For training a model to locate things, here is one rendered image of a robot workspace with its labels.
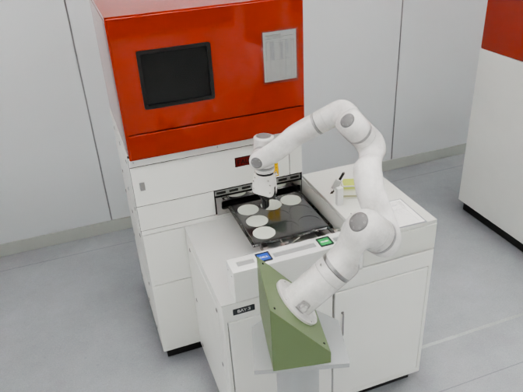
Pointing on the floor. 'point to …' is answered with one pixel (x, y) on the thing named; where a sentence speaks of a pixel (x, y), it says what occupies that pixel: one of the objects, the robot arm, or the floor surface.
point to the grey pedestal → (285, 377)
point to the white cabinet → (409, 284)
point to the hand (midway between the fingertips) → (265, 204)
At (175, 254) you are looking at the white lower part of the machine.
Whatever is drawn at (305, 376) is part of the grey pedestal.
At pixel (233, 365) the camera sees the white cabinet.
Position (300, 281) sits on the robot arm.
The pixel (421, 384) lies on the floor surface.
